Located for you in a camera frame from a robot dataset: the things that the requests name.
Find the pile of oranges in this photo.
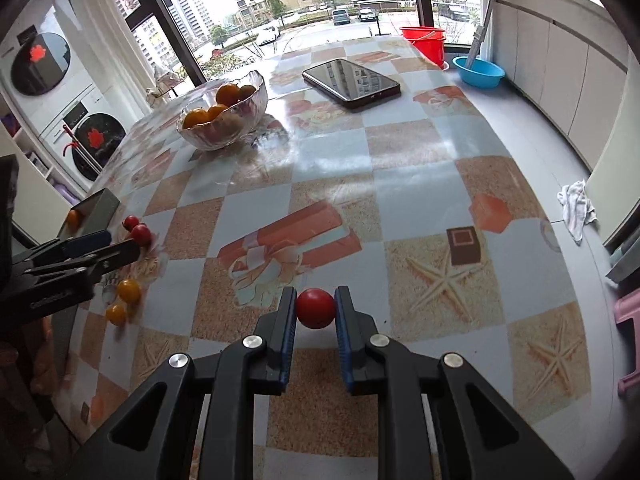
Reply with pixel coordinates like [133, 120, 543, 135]
[182, 82, 258, 133]

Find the blue plastic basin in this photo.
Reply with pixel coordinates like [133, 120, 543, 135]
[452, 56, 506, 89]

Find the large red tomato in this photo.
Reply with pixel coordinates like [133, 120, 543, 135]
[296, 288, 337, 330]

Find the black smartphone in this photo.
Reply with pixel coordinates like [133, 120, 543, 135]
[301, 58, 402, 111]

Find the white cabinet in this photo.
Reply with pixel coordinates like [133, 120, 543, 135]
[482, 0, 631, 171]

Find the pink plastic stool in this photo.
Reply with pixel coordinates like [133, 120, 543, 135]
[614, 295, 640, 398]

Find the white dryer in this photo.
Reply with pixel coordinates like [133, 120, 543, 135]
[0, 0, 101, 126]

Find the red plastic bucket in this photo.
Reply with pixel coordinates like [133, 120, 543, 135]
[399, 26, 448, 68]

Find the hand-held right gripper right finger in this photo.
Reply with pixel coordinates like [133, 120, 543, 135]
[334, 285, 576, 480]

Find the red broom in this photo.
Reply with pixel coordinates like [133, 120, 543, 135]
[59, 124, 106, 176]

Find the clear glass bowl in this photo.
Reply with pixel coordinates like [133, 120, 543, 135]
[177, 70, 269, 151]

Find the white crumpled cloth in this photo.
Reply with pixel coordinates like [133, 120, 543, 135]
[557, 179, 599, 245]

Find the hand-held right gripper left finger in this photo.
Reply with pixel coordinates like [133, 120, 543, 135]
[62, 286, 299, 480]

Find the white washing machine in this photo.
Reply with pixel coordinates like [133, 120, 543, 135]
[27, 85, 131, 191]

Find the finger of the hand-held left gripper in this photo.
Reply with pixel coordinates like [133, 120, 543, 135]
[12, 230, 113, 273]
[22, 238, 141, 291]

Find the grey long-handled brush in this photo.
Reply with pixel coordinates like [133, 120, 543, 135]
[465, 0, 501, 68]

